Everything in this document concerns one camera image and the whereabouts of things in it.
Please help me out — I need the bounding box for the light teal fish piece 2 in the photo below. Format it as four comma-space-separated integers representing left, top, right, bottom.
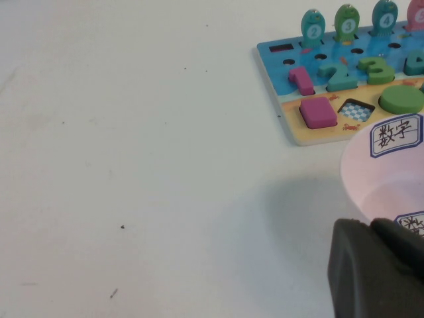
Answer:
300, 9, 327, 49

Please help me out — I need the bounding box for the teal number 4 piece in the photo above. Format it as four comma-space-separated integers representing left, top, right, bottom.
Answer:
403, 49, 424, 77

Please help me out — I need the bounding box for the green circle piece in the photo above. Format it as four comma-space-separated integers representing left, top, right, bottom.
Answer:
378, 85, 424, 115

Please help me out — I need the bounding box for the pink fish piece 5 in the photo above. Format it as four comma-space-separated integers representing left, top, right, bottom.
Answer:
405, 0, 424, 32

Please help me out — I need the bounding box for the green fish piece 3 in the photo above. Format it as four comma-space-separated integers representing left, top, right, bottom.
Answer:
333, 3, 360, 44

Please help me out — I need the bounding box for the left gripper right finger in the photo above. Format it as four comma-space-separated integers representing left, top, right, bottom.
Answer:
370, 217, 424, 282

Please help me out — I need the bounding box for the pink plastic bowl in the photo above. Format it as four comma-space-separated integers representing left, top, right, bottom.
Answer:
340, 112, 424, 233

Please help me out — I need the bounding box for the green number 3 piece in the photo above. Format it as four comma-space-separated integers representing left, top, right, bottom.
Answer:
356, 56, 396, 85

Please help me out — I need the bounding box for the blue wooden puzzle board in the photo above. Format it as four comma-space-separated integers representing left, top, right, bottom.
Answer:
256, 19, 424, 147

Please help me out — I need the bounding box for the teal fish piece 4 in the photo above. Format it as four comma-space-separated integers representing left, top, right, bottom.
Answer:
370, 0, 399, 38

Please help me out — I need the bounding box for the magenta number 1 piece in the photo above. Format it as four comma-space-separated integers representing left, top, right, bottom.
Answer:
288, 66, 315, 97

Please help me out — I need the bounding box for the teal number 2 piece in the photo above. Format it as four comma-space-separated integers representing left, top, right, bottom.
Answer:
317, 61, 358, 93

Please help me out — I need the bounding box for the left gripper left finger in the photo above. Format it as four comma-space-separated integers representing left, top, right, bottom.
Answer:
327, 217, 424, 318

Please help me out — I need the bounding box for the magenta rectangle piece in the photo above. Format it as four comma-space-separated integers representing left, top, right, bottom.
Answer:
299, 97, 339, 130

